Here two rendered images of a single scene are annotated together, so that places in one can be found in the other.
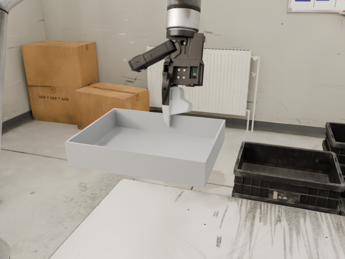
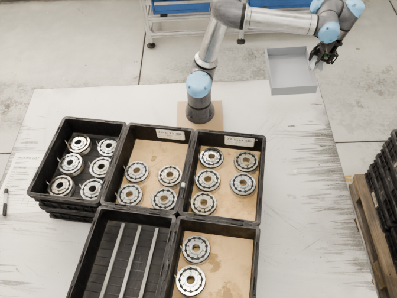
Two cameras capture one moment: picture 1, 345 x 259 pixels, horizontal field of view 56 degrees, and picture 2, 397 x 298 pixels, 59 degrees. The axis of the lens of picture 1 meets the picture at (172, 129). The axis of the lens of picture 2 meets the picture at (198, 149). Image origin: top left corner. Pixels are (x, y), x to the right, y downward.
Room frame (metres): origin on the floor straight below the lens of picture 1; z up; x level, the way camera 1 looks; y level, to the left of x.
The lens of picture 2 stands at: (-0.13, -1.04, 2.11)
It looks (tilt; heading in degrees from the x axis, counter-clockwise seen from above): 55 degrees down; 76
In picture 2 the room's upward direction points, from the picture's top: 5 degrees counter-clockwise
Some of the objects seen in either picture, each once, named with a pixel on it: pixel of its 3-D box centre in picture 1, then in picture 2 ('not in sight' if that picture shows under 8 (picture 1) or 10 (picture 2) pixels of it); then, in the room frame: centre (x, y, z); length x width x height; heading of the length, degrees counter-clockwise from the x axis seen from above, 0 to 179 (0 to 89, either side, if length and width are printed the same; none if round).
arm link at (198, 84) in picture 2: not in sight; (199, 88); (0.19, 0.12, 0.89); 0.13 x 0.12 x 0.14; 64
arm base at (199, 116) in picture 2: not in sight; (199, 106); (0.18, 0.12, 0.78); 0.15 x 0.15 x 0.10
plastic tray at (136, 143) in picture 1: (151, 141); (289, 70); (0.61, 0.04, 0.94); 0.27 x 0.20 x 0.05; 72
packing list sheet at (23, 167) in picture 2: not in sight; (25, 181); (-0.71, 0.03, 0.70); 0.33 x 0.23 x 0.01; 72
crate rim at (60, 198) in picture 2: not in sight; (80, 157); (-0.40, -0.10, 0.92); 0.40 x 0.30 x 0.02; 63
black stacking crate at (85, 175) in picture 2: not in sight; (84, 164); (-0.40, -0.10, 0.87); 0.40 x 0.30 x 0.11; 63
